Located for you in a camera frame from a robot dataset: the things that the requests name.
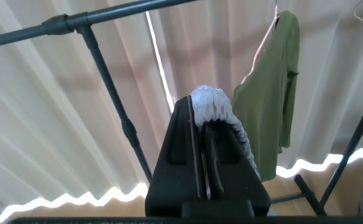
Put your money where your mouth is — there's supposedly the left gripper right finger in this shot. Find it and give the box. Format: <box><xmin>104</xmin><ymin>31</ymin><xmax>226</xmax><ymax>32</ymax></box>
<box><xmin>203</xmin><ymin>119</ymin><xmax>272</xmax><ymax>218</ymax></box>

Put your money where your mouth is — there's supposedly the green long-sleeved shirt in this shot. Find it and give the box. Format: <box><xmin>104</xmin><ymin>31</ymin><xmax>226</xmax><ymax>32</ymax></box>
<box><xmin>231</xmin><ymin>11</ymin><xmax>301</xmax><ymax>183</ymax></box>

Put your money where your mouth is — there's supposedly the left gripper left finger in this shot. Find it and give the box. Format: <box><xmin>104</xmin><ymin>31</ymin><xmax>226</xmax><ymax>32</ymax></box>
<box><xmin>145</xmin><ymin>95</ymin><xmax>207</xmax><ymax>218</ymax></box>

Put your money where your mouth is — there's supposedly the pale blue garment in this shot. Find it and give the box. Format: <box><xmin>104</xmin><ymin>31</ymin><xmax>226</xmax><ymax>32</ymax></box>
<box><xmin>189</xmin><ymin>84</ymin><xmax>262</xmax><ymax>181</ymax></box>

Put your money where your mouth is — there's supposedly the black clothes rack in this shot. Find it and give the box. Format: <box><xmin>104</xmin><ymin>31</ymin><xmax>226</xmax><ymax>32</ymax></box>
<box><xmin>0</xmin><ymin>0</ymin><xmax>363</xmax><ymax>216</ymax></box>

